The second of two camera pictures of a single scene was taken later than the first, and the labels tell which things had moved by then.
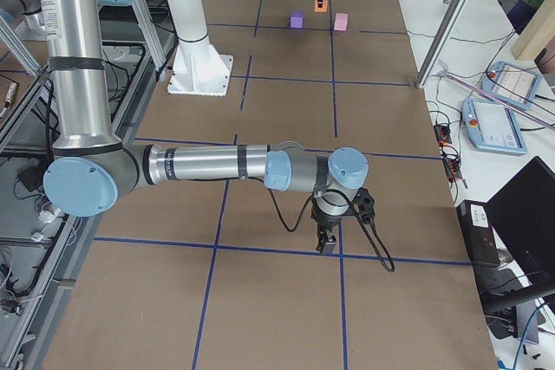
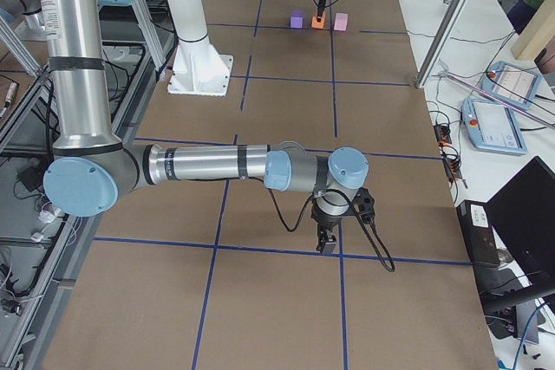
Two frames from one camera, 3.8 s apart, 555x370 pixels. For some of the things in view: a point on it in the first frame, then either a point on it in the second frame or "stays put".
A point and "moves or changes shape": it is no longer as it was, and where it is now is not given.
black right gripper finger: (327, 241) stays put
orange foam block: (317, 9) moves or changes shape
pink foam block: (341, 22) stays put
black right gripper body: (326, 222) stays put
